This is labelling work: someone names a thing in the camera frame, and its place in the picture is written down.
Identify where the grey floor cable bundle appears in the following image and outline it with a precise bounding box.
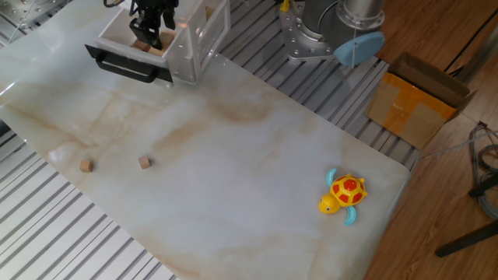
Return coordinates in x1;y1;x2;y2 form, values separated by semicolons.
468;121;498;221

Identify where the marble pattern table board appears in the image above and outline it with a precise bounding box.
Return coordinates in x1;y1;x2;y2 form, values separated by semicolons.
0;0;412;280

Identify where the short black stand leg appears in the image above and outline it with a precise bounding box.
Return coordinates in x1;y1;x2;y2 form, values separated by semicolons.
468;173;498;198

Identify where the white drawer black front handle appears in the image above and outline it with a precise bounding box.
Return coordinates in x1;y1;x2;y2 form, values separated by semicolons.
84;7;181;85

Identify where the long black stand leg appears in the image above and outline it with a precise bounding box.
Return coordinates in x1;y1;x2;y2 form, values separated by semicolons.
434;220;498;258

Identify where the open cardboard box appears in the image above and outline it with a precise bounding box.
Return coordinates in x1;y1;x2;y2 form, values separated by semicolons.
365;51;478;152

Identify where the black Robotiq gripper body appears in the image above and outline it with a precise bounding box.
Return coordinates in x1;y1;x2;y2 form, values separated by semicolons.
131;0;179;12

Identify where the thin white floor cable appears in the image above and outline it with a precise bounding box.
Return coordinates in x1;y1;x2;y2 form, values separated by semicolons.
418;130;498;163

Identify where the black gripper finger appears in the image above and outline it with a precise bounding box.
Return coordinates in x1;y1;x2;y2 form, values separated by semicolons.
162;9;177;31
129;10;163;51

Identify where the aluminium plate with screws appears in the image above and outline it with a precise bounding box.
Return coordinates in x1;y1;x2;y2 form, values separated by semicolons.
0;0;67;31

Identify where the yellow orange turtle toy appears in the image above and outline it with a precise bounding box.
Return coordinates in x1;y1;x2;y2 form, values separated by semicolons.
317;167;369;227

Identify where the white zip tie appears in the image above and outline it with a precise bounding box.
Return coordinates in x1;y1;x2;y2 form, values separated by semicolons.
350;27;358;70

